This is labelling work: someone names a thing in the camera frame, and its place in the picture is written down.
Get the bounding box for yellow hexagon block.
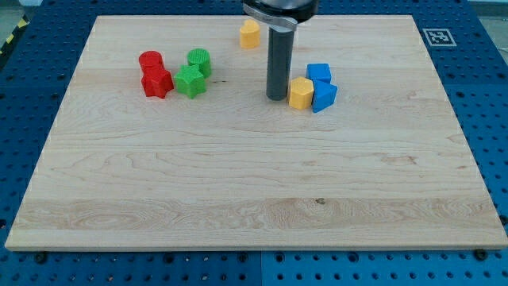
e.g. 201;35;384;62
288;77;314;110

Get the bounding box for red star block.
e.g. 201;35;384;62
141;66;174;99

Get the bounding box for white fiducial marker tag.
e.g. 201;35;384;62
422;28;456;47

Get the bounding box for light wooden board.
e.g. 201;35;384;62
6;15;507;252

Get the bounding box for blue triangular block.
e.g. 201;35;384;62
312;80;338;113

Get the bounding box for green star block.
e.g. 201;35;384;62
174;65;206;99

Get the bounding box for green cylinder block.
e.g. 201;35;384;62
187;48;212;79

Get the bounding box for yellow heart block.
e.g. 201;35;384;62
240;19;260;49

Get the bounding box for blue cube block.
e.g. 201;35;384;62
306;63;332;83

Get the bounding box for red cylinder block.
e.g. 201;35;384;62
138;50;164;74

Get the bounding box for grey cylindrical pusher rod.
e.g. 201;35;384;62
266;26;294;101

